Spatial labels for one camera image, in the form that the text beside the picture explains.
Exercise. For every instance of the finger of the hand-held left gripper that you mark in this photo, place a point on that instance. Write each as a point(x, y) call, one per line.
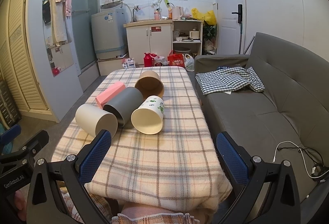
point(9, 135)
point(33, 143)

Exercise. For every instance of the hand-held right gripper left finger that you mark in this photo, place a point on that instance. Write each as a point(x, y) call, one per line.
point(93, 159)

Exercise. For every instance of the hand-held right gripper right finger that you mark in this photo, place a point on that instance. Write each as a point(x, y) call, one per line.
point(232, 159)

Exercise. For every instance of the cream cup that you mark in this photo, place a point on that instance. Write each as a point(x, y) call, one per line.
point(90, 116)

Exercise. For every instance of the grey cup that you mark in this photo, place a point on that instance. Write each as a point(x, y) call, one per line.
point(123, 103)

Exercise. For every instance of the white cup with green print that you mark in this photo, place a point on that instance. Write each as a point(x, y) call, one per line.
point(146, 118)

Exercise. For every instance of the brown paper cup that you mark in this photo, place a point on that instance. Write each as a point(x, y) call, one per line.
point(151, 85)

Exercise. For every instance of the grey sofa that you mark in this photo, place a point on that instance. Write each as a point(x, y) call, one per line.
point(244, 116)

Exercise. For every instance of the plaid blanket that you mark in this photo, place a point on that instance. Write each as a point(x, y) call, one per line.
point(159, 162)

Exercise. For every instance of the pink box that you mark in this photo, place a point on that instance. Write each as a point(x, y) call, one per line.
point(110, 92)

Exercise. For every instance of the green checked cloth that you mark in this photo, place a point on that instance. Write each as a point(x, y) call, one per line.
point(218, 80)

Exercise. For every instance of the person's plaid clothing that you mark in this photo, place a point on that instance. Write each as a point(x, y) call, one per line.
point(154, 218)

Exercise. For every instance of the louvred wardrobe doors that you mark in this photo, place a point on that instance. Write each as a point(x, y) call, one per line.
point(18, 46)

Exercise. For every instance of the white printed packet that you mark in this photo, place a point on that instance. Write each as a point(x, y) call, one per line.
point(128, 63)

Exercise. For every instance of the white plastic bag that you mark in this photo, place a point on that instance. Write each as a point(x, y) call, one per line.
point(189, 63)

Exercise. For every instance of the red thermos jug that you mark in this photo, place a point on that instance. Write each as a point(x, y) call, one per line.
point(148, 60)

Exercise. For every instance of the red gift bag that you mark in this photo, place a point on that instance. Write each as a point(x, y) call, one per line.
point(176, 60)

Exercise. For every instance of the white open shelf unit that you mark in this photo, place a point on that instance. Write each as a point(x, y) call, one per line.
point(199, 43)

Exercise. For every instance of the beige towel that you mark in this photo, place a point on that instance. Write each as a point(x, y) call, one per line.
point(57, 23)

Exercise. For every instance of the grey washing machine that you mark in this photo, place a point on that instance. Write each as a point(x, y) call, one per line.
point(108, 33)

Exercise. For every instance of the green plant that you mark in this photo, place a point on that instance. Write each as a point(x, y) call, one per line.
point(210, 31)

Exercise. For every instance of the white pot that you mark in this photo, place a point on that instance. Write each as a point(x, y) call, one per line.
point(194, 35)

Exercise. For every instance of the white sink cabinet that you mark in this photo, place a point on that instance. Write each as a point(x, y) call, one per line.
point(144, 38)

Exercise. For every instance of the frosted glass door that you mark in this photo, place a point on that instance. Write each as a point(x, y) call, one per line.
point(84, 20)

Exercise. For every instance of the yellow plastic bag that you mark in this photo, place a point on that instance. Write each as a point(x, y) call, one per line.
point(208, 16)

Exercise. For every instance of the pink towel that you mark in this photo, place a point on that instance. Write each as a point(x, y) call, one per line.
point(68, 0)

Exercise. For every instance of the metal faucet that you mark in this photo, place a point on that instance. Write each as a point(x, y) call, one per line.
point(133, 14)

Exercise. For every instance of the white electric kettle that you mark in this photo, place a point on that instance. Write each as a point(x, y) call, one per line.
point(176, 13)

